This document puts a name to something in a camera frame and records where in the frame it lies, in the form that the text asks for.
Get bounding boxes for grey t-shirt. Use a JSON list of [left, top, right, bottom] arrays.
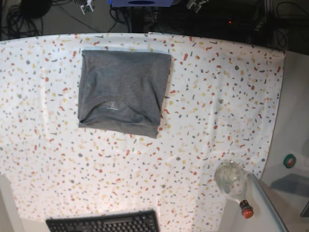
[[78, 50, 171, 138]]

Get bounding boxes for green tape roll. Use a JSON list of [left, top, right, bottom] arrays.
[[283, 154, 296, 169]]

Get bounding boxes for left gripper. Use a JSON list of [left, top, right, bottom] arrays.
[[186, 0, 209, 13]]

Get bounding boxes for clear bottle red cap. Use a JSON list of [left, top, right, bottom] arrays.
[[214, 160, 254, 219]]

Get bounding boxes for blue box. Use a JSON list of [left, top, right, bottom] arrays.
[[107, 0, 180, 7]]

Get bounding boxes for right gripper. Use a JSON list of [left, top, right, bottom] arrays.
[[81, 0, 94, 15]]

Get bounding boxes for black round stand base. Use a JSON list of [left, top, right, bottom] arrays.
[[20, 0, 52, 19]]

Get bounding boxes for black keyboard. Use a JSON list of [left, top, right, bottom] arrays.
[[45, 210, 160, 232]]

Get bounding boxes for terrazzo pattern tablecloth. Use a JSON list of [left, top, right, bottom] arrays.
[[0, 33, 285, 232]]

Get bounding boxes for black coiled cables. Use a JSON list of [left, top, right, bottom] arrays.
[[0, 4, 44, 41]]

